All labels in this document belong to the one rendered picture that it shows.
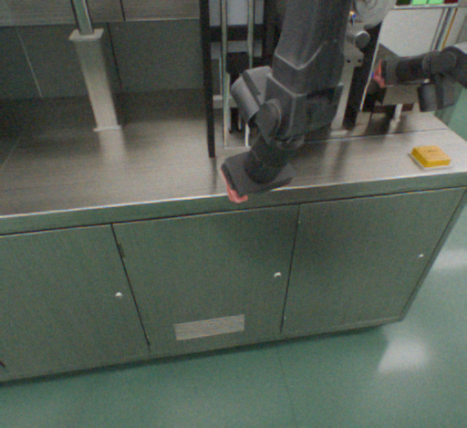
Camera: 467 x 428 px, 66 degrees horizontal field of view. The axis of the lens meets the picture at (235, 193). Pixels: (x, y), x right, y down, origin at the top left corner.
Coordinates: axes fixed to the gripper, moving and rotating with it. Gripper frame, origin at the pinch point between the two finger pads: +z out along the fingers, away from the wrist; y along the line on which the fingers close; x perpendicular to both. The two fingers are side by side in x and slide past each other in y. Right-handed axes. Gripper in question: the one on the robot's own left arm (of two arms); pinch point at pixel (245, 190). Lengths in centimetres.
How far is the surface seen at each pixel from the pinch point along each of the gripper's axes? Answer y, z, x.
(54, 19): 17, 35, -84
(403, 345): -73, 86, 61
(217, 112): -22, 40, -41
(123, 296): 24, 61, 0
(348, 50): -47, 6, -29
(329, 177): -30.7, 17.5, -1.2
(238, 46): -16.7, 4.3, -34.9
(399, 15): -307, 154, -165
